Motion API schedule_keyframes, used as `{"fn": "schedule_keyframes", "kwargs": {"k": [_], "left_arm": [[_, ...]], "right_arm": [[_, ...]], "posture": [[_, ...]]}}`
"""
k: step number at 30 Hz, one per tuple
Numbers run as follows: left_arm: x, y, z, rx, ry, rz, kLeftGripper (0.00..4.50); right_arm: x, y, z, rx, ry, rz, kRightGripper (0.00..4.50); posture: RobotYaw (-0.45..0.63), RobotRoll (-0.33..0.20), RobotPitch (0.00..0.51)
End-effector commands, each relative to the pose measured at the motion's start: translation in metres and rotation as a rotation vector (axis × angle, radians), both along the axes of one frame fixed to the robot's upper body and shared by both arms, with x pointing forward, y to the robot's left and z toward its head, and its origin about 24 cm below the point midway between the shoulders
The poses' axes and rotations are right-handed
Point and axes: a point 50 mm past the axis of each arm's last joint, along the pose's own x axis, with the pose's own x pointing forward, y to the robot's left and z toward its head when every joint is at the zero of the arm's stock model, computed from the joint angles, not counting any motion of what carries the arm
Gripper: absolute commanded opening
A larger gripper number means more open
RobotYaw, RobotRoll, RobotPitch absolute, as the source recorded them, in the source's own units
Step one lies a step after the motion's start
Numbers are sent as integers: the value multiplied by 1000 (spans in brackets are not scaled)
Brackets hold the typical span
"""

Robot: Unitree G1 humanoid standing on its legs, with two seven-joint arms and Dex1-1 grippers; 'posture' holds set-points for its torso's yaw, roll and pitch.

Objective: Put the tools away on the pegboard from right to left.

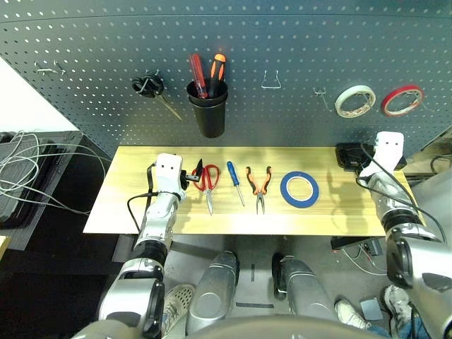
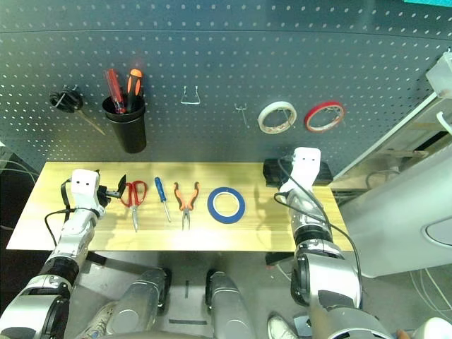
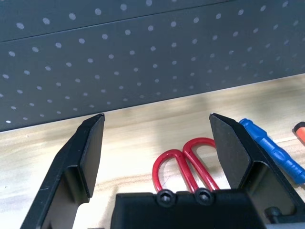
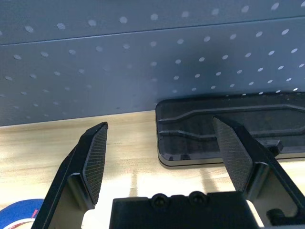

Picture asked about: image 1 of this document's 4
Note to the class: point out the long black floor tape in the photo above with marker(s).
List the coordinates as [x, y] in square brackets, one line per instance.
[254, 305]

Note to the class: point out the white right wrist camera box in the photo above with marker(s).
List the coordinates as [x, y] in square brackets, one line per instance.
[388, 148]

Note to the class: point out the grey robot torso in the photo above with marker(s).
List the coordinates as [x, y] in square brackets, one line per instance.
[265, 328]

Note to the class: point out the grey foot pedal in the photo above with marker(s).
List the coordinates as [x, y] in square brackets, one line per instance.
[370, 309]

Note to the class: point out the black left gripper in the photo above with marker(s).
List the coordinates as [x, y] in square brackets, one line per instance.
[183, 180]

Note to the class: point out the orange black screwdriver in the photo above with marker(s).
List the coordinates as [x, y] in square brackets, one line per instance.
[218, 69]

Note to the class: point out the blue jeans leg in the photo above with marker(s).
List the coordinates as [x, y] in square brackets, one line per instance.
[378, 332]

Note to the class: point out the red tape roll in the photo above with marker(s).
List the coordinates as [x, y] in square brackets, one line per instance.
[384, 103]

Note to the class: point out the silver robot leg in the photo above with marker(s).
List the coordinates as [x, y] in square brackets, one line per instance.
[303, 282]
[215, 293]

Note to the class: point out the blue tape roll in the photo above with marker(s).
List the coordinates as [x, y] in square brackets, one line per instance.
[283, 190]

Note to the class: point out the double metal peg hook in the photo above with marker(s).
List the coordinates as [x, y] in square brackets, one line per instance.
[45, 71]

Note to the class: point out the black power strip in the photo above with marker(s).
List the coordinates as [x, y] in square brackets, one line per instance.
[353, 243]

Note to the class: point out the silver right robot leg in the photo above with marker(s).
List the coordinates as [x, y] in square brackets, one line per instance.
[303, 282]

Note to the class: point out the pale wooden board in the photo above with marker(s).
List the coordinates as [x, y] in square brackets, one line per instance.
[3, 247]

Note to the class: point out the black cabinet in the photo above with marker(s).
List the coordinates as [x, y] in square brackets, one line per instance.
[53, 197]

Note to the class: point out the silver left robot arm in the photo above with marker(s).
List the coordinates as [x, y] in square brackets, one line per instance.
[159, 219]

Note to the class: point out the white tape roll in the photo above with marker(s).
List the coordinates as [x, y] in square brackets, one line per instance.
[338, 105]

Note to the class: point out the dark grey pegboard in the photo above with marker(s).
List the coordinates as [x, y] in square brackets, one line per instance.
[282, 35]

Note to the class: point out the orange black needle-nose pliers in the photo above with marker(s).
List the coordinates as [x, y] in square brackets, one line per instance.
[260, 190]

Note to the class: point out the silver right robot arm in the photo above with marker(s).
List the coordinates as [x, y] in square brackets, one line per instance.
[392, 205]

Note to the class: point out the short black floor tape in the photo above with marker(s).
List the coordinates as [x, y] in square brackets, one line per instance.
[252, 272]

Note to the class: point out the black tool case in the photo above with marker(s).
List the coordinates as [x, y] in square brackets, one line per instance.
[347, 157]

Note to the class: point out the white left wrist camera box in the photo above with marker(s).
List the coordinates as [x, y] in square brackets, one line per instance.
[169, 173]

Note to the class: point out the white mesh sneaker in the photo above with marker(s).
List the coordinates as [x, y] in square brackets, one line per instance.
[176, 303]

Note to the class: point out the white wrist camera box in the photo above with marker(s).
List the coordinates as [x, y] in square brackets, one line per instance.
[169, 173]
[388, 148]

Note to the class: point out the silver left robot leg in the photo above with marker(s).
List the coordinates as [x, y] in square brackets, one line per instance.
[215, 293]

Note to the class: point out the black cup holder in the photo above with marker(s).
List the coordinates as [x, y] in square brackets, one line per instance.
[212, 120]

